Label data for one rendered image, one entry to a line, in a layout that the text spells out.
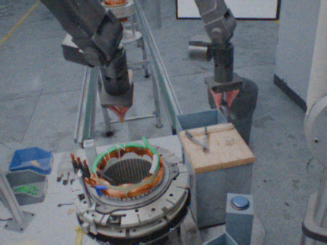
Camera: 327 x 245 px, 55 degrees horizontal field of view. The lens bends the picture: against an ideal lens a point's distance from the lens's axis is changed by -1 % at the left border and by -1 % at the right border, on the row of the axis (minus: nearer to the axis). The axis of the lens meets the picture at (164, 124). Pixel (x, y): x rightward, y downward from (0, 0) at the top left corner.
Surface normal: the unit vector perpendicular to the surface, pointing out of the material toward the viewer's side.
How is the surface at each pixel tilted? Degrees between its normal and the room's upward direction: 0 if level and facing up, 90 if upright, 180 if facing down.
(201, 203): 90
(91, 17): 81
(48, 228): 0
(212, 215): 90
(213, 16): 97
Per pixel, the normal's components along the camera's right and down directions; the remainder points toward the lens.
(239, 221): -0.20, 0.55
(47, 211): -0.08, -0.83
